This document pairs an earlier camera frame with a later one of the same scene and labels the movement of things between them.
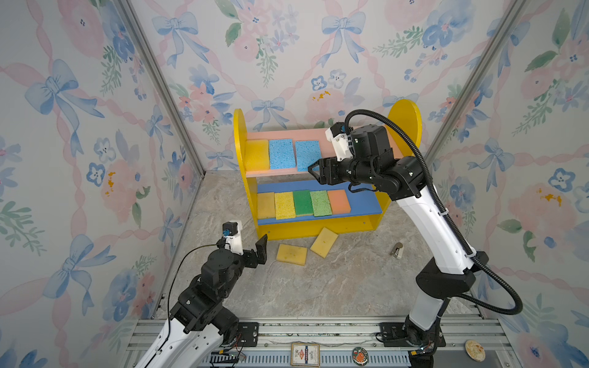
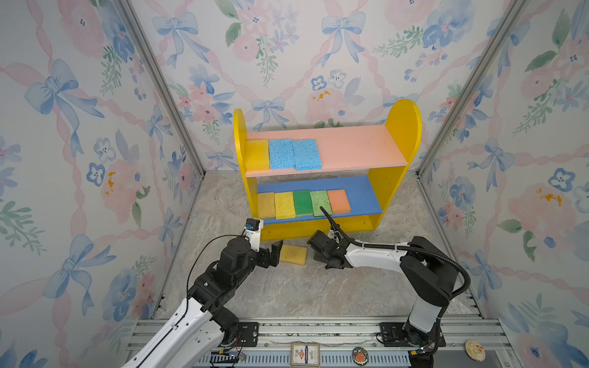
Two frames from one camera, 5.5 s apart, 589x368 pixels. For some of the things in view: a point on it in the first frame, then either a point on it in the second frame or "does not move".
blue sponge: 307,152 does not move
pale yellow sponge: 266,205 does not move
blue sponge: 281,154 does not move
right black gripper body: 349,173 → 320,260
